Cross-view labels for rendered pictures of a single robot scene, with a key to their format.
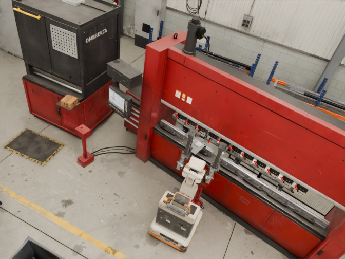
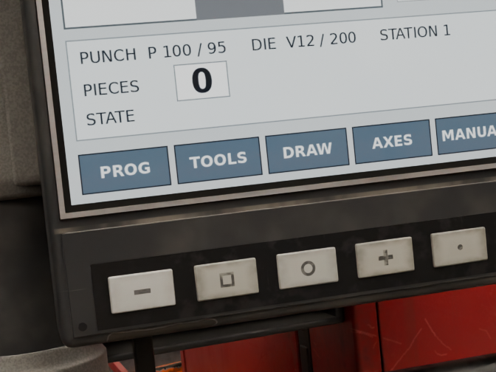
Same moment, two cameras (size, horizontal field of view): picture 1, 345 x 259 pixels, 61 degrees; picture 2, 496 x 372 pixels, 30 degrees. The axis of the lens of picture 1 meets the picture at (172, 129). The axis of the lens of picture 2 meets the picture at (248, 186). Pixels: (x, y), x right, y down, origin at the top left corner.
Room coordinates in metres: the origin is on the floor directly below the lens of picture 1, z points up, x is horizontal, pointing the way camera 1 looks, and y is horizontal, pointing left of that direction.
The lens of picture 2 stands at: (3.15, 1.38, 1.35)
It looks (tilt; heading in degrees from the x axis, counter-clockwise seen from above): 3 degrees down; 313
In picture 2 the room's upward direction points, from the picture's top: 6 degrees counter-clockwise
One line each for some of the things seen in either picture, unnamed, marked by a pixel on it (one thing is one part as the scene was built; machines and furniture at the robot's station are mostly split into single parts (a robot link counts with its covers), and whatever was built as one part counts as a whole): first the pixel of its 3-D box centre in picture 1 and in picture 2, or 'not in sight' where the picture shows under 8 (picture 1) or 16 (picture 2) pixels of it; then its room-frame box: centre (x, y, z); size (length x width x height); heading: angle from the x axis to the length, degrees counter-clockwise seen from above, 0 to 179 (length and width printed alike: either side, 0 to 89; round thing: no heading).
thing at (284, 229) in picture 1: (224, 188); not in sight; (3.06, -1.03, 0.42); 3.00 x 0.21 x 0.83; 61
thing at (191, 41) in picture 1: (197, 37); not in sight; (3.79, -0.08, 2.54); 0.33 x 0.25 x 0.47; 61
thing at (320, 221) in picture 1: (270, 190); not in sight; (2.80, -1.58, 0.92); 1.67 x 0.06 x 0.10; 61
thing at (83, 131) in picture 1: (84, 145); not in sight; (3.38, 1.43, 0.41); 0.25 x 0.20 x 0.83; 151
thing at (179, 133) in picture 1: (172, 128); not in sight; (3.69, 0.00, 0.92); 0.50 x 0.06 x 0.10; 61
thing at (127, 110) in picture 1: (120, 101); (366, 21); (3.51, 0.86, 1.42); 0.45 x 0.12 x 0.36; 57
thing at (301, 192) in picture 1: (301, 188); not in sight; (2.64, -1.85, 1.26); 0.15 x 0.09 x 0.17; 61
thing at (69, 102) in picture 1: (68, 100); not in sight; (3.71, 1.80, 1.04); 0.30 x 0.26 x 0.12; 72
